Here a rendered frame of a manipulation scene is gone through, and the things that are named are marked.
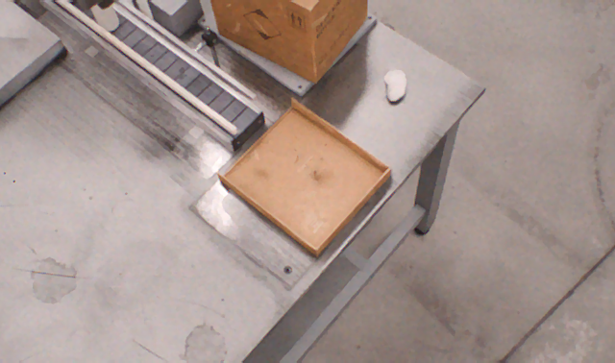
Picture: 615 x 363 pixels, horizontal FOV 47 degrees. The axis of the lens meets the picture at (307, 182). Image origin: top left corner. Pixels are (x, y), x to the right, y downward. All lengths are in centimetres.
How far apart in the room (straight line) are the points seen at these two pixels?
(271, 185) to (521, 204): 119
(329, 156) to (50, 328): 72
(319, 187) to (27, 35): 86
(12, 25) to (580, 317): 190
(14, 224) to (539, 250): 165
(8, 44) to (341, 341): 132
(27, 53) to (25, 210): 42
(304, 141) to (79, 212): 54
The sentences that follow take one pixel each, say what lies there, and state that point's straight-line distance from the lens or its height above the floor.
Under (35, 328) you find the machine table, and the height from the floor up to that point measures 83.
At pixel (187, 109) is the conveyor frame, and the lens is 172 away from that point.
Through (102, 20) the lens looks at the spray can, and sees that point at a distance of 188.
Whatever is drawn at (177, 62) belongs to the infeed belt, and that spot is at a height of 88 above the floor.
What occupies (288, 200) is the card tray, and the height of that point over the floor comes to 83.
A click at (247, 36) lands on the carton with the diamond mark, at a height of 90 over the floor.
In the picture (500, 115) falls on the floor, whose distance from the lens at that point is 276.
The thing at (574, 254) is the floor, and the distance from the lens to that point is 256.
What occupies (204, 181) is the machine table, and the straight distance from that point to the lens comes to 167.
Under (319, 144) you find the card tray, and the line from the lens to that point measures 168.
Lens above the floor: 228
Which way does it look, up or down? 63 degrees down
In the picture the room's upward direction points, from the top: 7 degrees counter-clockwise
